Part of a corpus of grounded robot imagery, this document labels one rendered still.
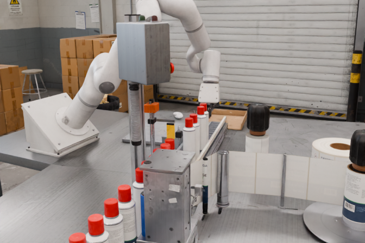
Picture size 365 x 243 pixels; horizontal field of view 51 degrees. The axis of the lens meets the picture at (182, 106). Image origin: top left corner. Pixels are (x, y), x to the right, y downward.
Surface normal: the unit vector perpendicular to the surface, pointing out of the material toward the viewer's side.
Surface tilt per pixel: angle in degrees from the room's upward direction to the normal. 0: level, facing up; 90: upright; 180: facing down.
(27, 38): 90
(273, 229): 0
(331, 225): 0
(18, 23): 90
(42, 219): 0
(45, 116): 42
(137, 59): 90
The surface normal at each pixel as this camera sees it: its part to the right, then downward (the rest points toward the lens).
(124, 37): -0.77, 0.16
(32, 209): -0.01, -0.97
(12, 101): 0.89, 0.10
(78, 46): -0.41, 0.22
